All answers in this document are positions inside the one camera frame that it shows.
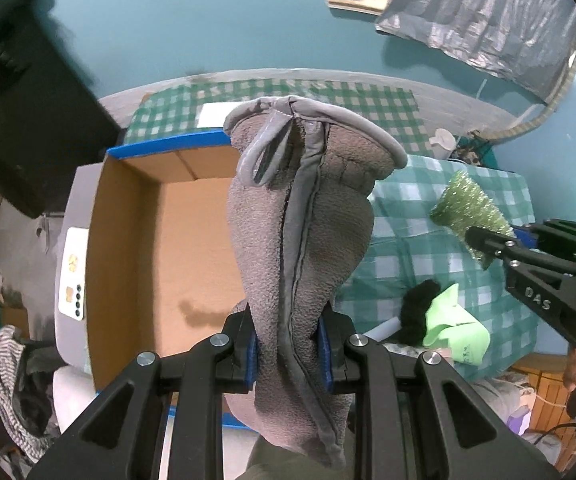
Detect thick rope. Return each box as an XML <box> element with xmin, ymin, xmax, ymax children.
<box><xmin>478</xmin><ymin>35</ymin><xmax>576</xmax><ymax>141</ymax></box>

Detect black fuzzy sock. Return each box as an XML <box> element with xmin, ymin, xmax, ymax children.
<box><xmin>400</xmin><ymin>280</ymin><xmax>443</xmax><ymax>346</ymax></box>

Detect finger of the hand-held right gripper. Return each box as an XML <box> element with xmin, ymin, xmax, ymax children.
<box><xmin>465</xmin><ymin>226</ymin><xmax>576</xmax><ymax>278</ymax></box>
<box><xmin>515</xmin><ymin>219</ymin><xmax>576</xmax><ymax>261</ymax></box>

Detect striped cloth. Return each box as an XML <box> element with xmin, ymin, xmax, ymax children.
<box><xmin>0</xmin><ymin>325</ymin><xmax>59</xmax><ymax>463</ymax></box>

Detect green glitter scouring pad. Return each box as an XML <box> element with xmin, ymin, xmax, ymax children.
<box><xmin>430</xmin><ymin>170</ymin><xmax>516</xmax><ymax>263</ymax></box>

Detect person's olive trousers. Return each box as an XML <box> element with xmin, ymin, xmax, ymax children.
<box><xmin>235</xmin><ymin>430</ymin><xmax>356</xmax><ymax>480</ymax></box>

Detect grey oven mitt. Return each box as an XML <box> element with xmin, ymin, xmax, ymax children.
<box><xmin>223</xmin><ymin>95</ymin><xmax>409</xmax><ymax>471</ymax></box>

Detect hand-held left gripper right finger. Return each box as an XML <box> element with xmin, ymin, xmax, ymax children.
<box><xmin>318</xmin><ymin>310</ymin><xmax>561</xmax><ymax>480</ymax></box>

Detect wooden crate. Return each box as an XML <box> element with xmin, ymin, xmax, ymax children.
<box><xmin>510</xmin><ymin>355</ymin><xmax>576</xmax><ymax>436</ymax></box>

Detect silver tarp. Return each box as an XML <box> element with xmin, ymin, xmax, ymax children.
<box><xmin>375</xmin><ymin>0</ymin><xmax>576</xmax><ymax>106</ymax></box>

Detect white cup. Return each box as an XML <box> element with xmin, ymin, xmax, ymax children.
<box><xmin>430</xmin><ymin>129</ymin><xmax>456</xmax><ymax>161</ymax></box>

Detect light green cloth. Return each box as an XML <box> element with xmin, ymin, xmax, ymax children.
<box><xmin>422</xmin><ymin>282</ymin><xmax>491</xmax><ymax>366</ymax></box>

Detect white paper sheet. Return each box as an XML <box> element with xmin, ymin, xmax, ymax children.
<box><xmin>198</xmin><ymin>102</ymin><xmax>249</xmax><ymax>128</ymax></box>

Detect cardboard box with blue tape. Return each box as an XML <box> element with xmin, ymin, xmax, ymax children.
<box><xmin>85</xmin><ymin>127</ymin><xmax>279</xmax><ymax>431</ymax></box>

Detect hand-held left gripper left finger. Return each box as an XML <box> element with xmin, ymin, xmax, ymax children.
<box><xmin>30</xmin><ymin>310</ymin><xmax>261</xmax><ymax>480</ymax></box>

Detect grey appliance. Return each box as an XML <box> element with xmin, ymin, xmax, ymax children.
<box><xmin>53</xmin><ymin>162</ymin><xmax>109</xmax><ymax>376</ymax></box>

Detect green checkered tablecloth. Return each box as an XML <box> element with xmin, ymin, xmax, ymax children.
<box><xmin>125</xmin><ymin>80</ymin><xmax>541</xmax><ymax>376</ymax></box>

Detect dark cloth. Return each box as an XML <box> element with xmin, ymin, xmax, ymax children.
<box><xmin>0</xmin><ymin>0</ymin><xmax>124</xmax><ymax>218</ymax></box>

